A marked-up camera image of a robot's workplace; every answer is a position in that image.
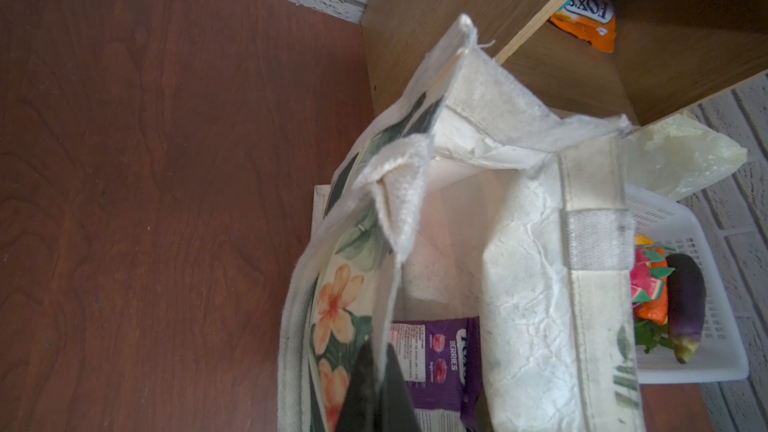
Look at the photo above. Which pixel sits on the wooden shelf unit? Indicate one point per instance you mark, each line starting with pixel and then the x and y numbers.
pixel 669 54

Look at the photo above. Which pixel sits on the purple eggplant toy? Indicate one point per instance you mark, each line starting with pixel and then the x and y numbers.
pixel 687 296

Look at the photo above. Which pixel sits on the pink dragon fruit toy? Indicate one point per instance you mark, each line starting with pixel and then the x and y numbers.
pixel 650 272

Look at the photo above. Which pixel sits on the white floral canvas tote bag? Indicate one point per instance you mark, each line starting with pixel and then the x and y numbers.
pixel 468 197

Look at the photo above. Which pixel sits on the purple snack bag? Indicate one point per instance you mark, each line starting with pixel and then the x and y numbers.
pixel 441 363

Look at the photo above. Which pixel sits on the cream plastic grocery bag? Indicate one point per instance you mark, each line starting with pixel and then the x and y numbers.
pixel 679 156

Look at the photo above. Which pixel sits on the orange Fox's candy bag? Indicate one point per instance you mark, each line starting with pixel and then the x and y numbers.
pixel 593 21

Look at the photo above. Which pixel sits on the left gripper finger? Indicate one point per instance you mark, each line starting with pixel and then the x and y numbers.
pixel 370 406

